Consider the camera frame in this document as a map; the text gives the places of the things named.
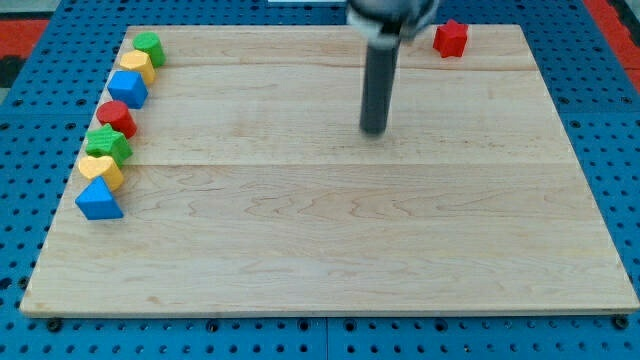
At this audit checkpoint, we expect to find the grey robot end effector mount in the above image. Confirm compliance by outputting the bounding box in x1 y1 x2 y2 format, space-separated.
346 0 441 41

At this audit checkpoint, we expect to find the red cylinder block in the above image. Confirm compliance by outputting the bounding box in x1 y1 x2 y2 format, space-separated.
96 100 137 139

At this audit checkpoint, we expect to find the yellow hexagon block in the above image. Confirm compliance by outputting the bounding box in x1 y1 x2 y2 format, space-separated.
119 50 156 85

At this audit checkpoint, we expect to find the green cylinder block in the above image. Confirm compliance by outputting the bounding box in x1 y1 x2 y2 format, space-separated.
133 31 166 68

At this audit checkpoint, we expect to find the yellow heart block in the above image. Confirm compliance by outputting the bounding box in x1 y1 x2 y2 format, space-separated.
78 156 125 191

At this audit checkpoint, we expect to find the green star block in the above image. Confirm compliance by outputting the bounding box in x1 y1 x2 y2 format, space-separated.
86 124 133 167

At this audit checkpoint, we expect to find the blue triangle block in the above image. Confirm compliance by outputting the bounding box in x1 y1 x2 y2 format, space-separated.
75 176 124 220

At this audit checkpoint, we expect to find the red star block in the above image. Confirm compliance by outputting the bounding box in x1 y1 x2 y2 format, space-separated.
433 19 469 58

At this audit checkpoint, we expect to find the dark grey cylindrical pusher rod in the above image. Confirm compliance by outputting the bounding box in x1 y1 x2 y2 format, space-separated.
359 42 399 136

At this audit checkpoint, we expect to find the blue cube block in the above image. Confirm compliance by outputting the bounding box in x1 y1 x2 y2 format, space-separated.
107 71 148 109

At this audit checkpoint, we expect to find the light wooden board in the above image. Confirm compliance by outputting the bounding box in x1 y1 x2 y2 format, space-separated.
20 25 639 318

